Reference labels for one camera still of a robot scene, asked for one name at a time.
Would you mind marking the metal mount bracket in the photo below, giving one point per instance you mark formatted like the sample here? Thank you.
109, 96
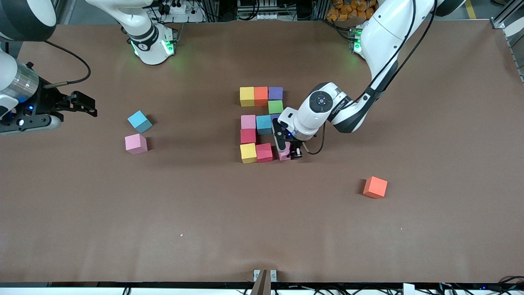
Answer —
265, 282

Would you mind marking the white power strip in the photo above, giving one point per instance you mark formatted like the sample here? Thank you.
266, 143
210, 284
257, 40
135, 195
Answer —
180, 9

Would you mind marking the bag of orange items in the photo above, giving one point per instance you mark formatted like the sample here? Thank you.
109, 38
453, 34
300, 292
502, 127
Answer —
348, 10

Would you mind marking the green foam cube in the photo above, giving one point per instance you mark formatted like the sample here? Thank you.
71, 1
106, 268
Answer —
276, 107

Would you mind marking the pink foam cube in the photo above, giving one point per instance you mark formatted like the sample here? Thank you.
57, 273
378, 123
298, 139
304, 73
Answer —
248, 122
136, 143
282, 155

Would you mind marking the brown table cover sheet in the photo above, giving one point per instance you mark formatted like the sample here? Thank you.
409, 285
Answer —
262, 246

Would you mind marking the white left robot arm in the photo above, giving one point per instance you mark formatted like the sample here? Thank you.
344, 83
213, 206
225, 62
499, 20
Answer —
321, 102

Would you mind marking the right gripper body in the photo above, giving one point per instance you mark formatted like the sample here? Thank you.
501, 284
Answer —
46, 101

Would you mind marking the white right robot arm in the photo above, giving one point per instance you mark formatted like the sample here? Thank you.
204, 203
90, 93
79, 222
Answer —
151, 49

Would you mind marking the purple foam cube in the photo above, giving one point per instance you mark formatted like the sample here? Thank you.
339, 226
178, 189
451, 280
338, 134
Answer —
275, 117
275, 93

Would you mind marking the light blue foam cube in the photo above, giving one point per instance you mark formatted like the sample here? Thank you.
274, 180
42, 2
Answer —
264, 125
139, 121

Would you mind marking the red foam cube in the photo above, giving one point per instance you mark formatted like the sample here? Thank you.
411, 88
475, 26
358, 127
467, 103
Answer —
248, 136
264, 152

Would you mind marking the orange foam cube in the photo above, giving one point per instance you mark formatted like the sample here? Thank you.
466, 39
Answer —
375, 187
261, 96

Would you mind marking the aluminium frame corner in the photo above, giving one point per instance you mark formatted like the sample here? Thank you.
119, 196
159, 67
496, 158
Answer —
505, 18
59, 10

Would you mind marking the yellow foam cube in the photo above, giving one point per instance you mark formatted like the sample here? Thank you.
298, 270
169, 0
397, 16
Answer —
247, 97
248, 153

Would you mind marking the aluminium frame post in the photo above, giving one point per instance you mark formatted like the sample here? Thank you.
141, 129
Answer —
318, 8
213, 10

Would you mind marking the white equipment box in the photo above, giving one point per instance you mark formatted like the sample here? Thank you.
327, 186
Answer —
262, 16

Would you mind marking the white tag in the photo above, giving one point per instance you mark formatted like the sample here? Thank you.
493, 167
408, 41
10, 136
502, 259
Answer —
408, 289

